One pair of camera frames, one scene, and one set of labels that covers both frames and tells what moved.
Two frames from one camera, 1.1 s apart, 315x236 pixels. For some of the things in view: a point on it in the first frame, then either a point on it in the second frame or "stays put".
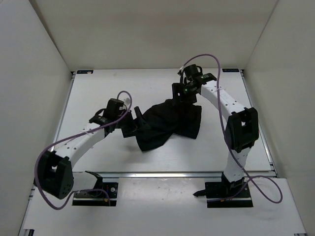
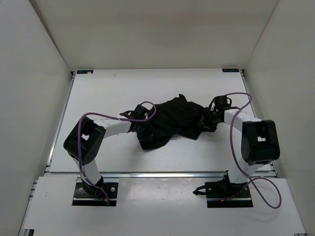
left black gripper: [130, 130] to [146, 136]
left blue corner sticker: [84, 72] stays put
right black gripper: [178, 89] to [207, 126]
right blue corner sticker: [231, 70] stays put
